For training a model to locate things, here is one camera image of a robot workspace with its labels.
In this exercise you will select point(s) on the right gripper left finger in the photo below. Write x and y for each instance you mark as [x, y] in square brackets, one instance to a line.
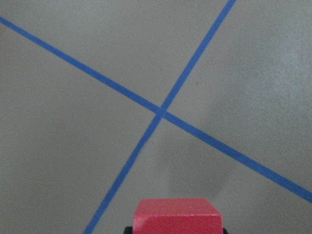
[128, 230]

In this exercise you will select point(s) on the red block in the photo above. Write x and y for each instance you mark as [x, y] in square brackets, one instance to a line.
[177, 216]

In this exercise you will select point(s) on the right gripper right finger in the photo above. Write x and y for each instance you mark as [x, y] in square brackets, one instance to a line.
[226, 230]

